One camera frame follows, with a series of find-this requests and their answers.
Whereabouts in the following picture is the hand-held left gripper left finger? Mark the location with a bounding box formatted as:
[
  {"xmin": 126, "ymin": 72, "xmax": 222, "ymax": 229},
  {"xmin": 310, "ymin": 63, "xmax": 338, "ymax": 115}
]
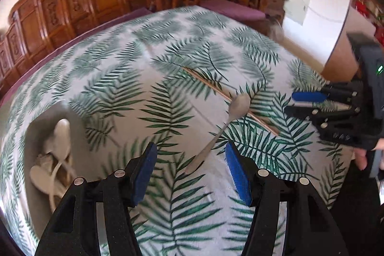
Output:
[{"xmin": 34, "ymin": 141, "xmax": 158, "ymax": 256}]

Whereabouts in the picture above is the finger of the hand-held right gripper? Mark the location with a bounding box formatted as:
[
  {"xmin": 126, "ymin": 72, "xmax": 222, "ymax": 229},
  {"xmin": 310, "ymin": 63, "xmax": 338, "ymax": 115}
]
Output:
[
  {"xmin": 292, "ymin": 83, "xmax": 359, "ymax": 103},
  {"xmin": 283, "ymin": 104, "xmax": 362, "ymax": 132}
]

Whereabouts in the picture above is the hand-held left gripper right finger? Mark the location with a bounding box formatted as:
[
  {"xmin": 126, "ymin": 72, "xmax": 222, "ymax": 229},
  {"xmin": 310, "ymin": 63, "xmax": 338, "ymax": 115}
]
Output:
[{"xmin": 225, "ymin": 140, "xmax": 350, "ymax": 256}]

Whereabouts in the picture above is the metal spoon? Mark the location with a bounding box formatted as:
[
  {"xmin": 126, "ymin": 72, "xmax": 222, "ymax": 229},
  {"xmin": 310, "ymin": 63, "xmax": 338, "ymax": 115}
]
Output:
[{"xmin": 184, "ymin": 93, "xmax": 251, "ymax": 174}]

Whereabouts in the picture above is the white plastic spoon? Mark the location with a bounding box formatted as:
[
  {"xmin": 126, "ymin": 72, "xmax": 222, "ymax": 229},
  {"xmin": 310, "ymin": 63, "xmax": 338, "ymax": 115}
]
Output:
[
  {"xmin": 30, "ymin": 165, "xmax": 65, "ymax": 213},
  {"xmin": 45, "ymin": 119, "xmax": 75, "ymax": 181}
]

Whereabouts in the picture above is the light wooden chopstick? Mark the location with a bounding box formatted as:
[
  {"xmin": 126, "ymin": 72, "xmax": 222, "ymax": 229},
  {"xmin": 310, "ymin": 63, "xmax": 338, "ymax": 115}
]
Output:
[{"xmin": 182, "ymin": 66, "xmax": 280, "ymax": 136}]

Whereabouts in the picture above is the grey plastic tray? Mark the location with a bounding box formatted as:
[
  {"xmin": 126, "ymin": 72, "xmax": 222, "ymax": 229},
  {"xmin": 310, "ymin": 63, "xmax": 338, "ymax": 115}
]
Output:
[{"xmin": 22, "ymin": 116, "xmax": 79, "ymax": 214}]

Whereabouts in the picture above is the person's right hand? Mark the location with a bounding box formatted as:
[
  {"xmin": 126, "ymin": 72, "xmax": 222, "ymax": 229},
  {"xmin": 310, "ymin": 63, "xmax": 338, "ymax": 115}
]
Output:
[{"xmin": 353, "ymin": 137, "xmax": 384, "ymax": 171}]

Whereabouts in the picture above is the shelf with colourful goods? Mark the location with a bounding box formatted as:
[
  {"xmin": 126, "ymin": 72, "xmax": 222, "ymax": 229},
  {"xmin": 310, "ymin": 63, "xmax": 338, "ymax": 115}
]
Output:
[{"xmin": 354, "ymin": 0, "xmax": 384, "ymax": 45}]

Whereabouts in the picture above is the short purple seat cushion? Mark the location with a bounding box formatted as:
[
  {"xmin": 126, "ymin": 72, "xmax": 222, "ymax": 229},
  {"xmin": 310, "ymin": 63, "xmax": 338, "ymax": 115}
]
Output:
[{"xmin": 199, "ymin": 0, "xmax": 266, "ymax": 22}]

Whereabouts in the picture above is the person's dark clothing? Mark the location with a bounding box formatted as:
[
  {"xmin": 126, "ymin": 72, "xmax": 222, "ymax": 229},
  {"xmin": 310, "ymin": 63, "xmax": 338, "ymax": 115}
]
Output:
[{"xmin": 328, "ymin": 169, "xmax": 384, "ymax": 256}]

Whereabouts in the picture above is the leaf print tablecloth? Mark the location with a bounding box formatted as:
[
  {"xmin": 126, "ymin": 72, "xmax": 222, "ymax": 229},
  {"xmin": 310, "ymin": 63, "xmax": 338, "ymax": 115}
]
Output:
[{"xmin": 0, "ymin": 6, "xmax": 359, "ymax": 256}]

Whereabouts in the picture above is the long purple seat cushion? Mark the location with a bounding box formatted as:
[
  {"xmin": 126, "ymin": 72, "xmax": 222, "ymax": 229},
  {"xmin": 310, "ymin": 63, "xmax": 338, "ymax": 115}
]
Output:
[{"xmin": 0, "ymin": 8, "xmax": 153, "ymax": 101}]

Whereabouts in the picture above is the long carved wooden bench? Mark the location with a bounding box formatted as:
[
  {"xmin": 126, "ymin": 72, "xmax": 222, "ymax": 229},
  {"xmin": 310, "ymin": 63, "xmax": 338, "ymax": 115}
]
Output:
[{"xmin": 0, "ymin": 0, "xmax": 150, "ymax": 95}]

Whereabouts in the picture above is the white cable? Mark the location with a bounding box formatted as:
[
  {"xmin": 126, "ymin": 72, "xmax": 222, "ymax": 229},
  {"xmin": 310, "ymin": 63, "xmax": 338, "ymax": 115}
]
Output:
[{"xmin": 308, "ymin": 6, "xmax": 350, "ymax": 24}]

